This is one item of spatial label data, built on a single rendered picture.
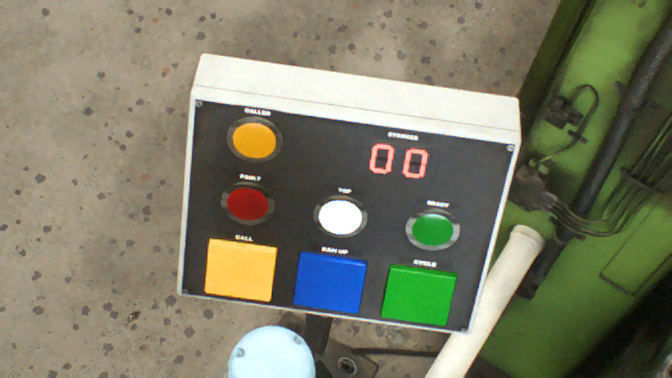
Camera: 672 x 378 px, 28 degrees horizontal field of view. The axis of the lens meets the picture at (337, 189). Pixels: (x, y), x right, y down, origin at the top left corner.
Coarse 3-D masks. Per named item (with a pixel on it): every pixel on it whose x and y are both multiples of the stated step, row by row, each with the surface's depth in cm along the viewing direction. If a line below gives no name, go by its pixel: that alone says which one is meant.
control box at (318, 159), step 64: (256, 64) 142; (192, 128) 139; (320, 128) 138; (384, 128) 137; (448, 128) 137; (512, 128) 138; (192, 192) 144; (320, 192) 143; (384, 192) 142; (448, 192) 142; (192, 256) 149; (384, 256) 148; (448, 256) 147; (384, 320) 153; (448, 320) 153
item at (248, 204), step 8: (232, 192) 143; (240, 192) 143; (248, 192) 143; (256, 192) 143; (232, 200) 144; (240, 200) 144; (248, 200) 144; (256, 200) 143; (264, 200) 144; (232, 208) 144; (240, 208) 144; (248, 208) 144; (256, 208) 144; (264, 208) 144; (240, 216) 145; (248, 216) 145; (256, 216) 145
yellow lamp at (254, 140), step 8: (240, 128) 138; (248, 128) 138; (256, 128) 138; (264, 128) 138; (240, 136) 139; (248, 136) 138; (256, 136) 138; (264, 136) 138; (272, 136) 138; (240, 144) 139; (248, 144) 139; (256, 144) 139; (264, 144) 139; (272, 144) 139; (248, 152) 140; (256, 152) 140; (264, 152) 140
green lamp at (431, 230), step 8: (424, 216) 143; (432, 216) 143; (440, 216) 143; (416, 224) 144; (424, 224) 144; (432, 224) 144; (440, 224) 144; (448, 224) 144; (416, 232) 145; (424, 232) 145; (432, 232) 144; (440, 232) 144; (448, 232) 144; (424, 240) 145; (432, 240) 145; (440, 240) 145; (448, 240) 145
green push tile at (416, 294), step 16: (400, 272) 148; (416, 272) 148; (432, 272) 148; (448, 272) 148; (400, 288) 149; (416, 288) 149; (432, 288) 149; (448, 288) 149; (384, 304) 151; (400, 304) 151; (416, 304) 151; (432, 304) 150; (448, 304) 150; (416, 320) 152; (432, 320) 152
